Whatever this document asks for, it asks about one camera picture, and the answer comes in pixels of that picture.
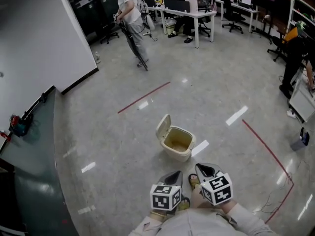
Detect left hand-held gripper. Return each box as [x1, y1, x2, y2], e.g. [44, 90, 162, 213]
[150, 171, 184, 215]

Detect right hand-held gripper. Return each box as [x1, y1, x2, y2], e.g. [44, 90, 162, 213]
[195, 163, 233, 207]

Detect beige plastic trash bin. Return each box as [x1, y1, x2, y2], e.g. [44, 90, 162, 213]
[155, 114, 197, 163]

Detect person's right forearm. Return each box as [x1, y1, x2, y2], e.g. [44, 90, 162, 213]
[217, 199, 275, 236]

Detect person's left forearm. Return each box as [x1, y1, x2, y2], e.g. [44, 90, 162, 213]
[127, 209, 171, 236]

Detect person's right leg with sandal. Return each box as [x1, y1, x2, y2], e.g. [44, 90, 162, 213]
[188, 173, 206, 209]

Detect person's beige clothing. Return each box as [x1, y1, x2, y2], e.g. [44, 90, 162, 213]
[157, 206, 248, 236]

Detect grey bin with blue liner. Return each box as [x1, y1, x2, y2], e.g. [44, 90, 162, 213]
[289, 127, 311, 152]

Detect white cabinet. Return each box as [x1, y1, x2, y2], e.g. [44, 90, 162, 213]
[288, 78, 315, 123]

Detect black folding chair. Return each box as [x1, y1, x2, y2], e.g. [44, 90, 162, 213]
[118, 21, 149, 72]

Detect black office chair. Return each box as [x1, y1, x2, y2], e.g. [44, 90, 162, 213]
[266, 29, 289, 62]
[221, 0, 245, 34]
[99, 20, 120, 45]
[197, 15, 213, 38]

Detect small white waste bin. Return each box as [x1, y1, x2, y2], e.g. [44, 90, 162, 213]
[165, 19, 178, 35]

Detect black pole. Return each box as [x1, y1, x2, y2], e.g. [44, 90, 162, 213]
[23, 92, 48, 123]

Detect white desk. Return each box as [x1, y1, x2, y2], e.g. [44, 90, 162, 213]
[214, 0, 259, 33]
[147, 5, 218, 49]

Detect dark furniture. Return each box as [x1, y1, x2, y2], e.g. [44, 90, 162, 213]
[0, 157, 16, 236]

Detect pink desk panel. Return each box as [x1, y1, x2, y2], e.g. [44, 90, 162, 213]
[184, 0, 199, 13]

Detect white shelving rack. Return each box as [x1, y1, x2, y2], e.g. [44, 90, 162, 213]
[286, 0, 315, 34]

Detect dark glass door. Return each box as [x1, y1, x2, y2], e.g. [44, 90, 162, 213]
[62, 0, 122, 44]

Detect floor cables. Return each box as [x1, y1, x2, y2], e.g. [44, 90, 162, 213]
[252, 155, 315, 214]

